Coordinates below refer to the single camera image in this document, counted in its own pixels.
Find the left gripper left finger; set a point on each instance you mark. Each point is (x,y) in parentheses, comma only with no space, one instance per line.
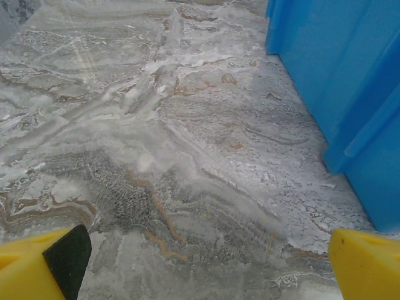
(22,275)

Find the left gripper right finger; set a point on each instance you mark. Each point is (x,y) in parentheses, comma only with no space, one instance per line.
(368,272)

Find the blue plastic bin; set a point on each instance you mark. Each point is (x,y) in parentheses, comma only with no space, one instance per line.
(343,62)

